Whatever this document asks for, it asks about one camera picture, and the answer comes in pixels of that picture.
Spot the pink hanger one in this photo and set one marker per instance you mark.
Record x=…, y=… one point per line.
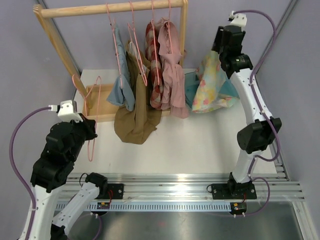
x=86, y=93

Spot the pink skirt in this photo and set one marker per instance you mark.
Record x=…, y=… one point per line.
x=172, y=72

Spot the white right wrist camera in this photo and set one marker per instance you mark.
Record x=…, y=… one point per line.
x=237, y=19

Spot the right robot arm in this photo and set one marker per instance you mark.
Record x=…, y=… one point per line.
x=261, y=127

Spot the pink hanger two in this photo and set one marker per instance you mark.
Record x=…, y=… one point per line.
x=113, y=28

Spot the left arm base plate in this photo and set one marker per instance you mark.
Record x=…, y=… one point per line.
x=114, y=191

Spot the wooden clothes rack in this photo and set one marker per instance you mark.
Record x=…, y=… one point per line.
x=45, y=16

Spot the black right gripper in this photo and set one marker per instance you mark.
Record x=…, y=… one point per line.
x=215, y=47

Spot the teal plastic bin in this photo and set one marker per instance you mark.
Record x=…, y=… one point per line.
x=193, y=87

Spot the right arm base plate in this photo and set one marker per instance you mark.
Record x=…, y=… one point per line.
x=241, y=191

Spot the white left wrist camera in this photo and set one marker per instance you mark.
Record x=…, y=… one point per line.
x=67, y=111

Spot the brown garment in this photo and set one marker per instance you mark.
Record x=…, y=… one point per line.
x=136, y=126

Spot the pink hanger three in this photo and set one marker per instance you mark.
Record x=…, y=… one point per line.
x=134, y=46

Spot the floral pastel garment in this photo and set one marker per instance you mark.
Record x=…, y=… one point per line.
x=215, y=90

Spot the aluminium mounting rail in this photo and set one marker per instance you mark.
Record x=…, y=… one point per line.
x=194, y=187

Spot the red plaid garment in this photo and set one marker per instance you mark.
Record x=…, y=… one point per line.
x=156, y=92

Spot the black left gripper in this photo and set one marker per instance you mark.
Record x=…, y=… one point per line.
x=89, y=124

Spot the light blue shirt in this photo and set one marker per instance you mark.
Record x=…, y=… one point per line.
x=121, y=93

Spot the white slotted cable duct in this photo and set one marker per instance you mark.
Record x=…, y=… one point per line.
x=144, y=206

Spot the pink hanger four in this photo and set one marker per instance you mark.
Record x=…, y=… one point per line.
x=154, y=43

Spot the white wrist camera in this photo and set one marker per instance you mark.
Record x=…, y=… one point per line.
x=237, y=19
x=67, y=111

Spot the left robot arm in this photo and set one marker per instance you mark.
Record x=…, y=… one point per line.
x=49, y=175

